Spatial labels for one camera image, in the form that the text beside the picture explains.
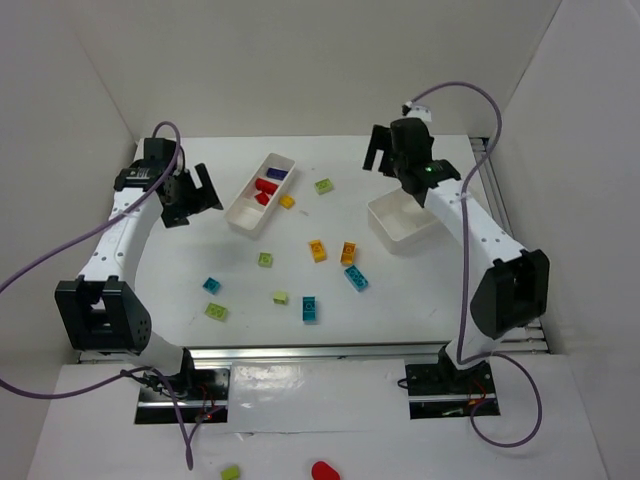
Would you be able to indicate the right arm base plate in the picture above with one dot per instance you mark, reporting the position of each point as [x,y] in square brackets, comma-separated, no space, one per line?
[432,396]

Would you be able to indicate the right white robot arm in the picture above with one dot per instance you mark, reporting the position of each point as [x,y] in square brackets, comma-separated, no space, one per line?
[505,286]

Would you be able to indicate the yellow lego centre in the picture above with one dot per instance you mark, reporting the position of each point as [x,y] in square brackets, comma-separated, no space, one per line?
[318,251]

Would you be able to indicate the small teal lego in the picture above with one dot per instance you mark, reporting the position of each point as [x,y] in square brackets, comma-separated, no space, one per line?
[211,285]

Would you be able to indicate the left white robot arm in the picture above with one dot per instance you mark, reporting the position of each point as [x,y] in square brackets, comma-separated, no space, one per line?
[100,310]

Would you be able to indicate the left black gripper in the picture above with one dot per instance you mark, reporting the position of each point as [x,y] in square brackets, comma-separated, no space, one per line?
[189,197]

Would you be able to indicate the small yellow lego near tray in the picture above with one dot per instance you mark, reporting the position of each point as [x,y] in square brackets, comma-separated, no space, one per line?
[287,201]

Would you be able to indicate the red piece outside front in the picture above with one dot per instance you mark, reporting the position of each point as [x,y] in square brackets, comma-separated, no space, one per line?
[321,470]

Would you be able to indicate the white divided tray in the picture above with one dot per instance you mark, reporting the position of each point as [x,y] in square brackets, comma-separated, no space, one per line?
[245,215]
[398,221]

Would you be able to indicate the green lego outside front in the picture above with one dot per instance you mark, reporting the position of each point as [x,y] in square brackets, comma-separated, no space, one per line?
[230,473]

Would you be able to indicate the dark blue lego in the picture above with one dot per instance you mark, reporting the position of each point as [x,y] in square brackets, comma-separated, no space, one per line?
[277,174]

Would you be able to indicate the red rounded lego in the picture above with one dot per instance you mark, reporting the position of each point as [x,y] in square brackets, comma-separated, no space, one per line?
[266,186]

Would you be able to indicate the orange lego centre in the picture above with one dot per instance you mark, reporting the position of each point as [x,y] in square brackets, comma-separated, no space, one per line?
[348,253]

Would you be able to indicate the red rectangular lego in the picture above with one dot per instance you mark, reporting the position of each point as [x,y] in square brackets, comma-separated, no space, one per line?
[262,198]

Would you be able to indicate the aluminium right rail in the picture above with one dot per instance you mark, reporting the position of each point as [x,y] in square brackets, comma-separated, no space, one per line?
[497,191]

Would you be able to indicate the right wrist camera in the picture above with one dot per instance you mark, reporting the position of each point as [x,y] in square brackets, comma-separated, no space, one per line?
[413,110]

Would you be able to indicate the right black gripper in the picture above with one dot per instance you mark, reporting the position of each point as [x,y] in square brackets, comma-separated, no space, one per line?
[385,151]

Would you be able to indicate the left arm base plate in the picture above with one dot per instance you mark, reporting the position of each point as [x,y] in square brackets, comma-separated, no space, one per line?
[203,397]

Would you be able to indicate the aluminium rail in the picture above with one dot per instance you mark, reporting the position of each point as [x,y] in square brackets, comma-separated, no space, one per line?
[297,353]
[497,191]

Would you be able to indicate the aluminium front rail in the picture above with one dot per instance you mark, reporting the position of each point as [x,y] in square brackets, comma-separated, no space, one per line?
[297,353]

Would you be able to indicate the pale green small lego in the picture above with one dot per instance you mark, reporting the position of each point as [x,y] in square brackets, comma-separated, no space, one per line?
[280,297]

